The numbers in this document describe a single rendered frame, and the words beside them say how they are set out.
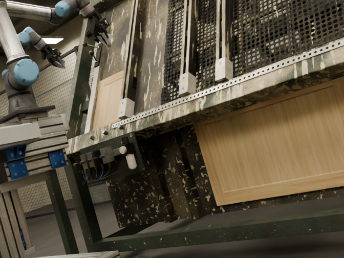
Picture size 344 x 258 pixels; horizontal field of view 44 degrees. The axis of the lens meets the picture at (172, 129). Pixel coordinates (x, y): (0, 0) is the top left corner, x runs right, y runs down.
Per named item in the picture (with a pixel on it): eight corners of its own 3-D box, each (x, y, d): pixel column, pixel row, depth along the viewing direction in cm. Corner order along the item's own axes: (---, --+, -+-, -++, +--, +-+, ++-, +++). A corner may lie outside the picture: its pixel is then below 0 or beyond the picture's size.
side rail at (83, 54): (73, 147, 304) (60, 142, 296) (93, 25, 351) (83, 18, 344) (78, 145, 300) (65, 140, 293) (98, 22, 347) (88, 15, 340)
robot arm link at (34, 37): (18, 35, 278) (26, 26, 281) (31, 47, 284) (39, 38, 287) (22, 34, 272) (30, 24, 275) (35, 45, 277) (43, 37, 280)
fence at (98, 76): (88, 136, 284) (84, 134, 282) (106, 24, 325) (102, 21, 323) (93, 134, 281) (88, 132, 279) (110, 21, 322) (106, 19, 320)
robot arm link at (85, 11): (85, 6, 229) (76, 12, 234) (90, 14, 230) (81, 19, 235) (92, 1, 234) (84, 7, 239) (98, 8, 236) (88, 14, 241)
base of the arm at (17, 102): (19, 110, 205) (13, 91, 205) (3, 119, 214) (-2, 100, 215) (45, 107, 216) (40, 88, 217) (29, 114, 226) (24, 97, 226)
